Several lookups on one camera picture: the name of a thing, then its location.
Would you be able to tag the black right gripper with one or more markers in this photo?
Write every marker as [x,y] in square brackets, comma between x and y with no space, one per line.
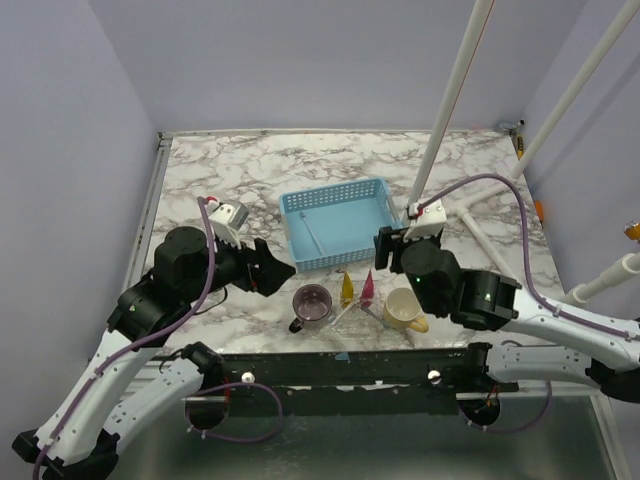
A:
[395,248]

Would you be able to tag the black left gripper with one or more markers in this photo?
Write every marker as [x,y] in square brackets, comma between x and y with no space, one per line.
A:
[255,267]

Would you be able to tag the pink toothpaste tube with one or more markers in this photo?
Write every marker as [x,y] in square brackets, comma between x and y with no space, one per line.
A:
[368,291]

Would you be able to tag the light blue plastic basket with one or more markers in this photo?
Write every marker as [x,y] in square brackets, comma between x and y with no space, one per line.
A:
[345,217]

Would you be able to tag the purple grey mug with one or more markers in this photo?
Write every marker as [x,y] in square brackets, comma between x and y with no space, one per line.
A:
[312,305]

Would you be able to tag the yellow toothpaste tube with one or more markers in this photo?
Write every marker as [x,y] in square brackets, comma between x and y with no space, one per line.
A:
[347,291]

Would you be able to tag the yellow ceramic mug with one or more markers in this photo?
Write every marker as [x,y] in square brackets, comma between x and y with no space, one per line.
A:
[402,311]

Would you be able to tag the white toothbrush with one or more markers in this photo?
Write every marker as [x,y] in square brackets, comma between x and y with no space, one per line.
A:
[345,314]

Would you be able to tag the clear textured glass tray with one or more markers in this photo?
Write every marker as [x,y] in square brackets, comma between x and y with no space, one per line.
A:
[355,330]

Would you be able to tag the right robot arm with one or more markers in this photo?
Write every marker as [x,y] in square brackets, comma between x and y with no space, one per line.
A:
[579,346]

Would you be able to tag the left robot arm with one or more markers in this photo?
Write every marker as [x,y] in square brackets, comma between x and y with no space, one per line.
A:
[84,438]

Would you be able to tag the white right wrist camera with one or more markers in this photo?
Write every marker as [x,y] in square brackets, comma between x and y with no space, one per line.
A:
[424,222]

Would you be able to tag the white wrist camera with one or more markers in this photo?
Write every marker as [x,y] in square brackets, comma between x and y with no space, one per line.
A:
[226,219]
[424,222]

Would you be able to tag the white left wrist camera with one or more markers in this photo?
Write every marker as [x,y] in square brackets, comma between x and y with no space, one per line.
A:
[226,219]

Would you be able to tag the aluminium table edge rail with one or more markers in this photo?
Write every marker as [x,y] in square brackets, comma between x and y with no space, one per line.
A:
[144,231]

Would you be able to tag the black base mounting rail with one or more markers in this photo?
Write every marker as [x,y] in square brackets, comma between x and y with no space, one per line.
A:
[351,383]

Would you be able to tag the white pvc pipe frame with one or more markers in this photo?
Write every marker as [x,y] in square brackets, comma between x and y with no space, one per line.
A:
[624,269]

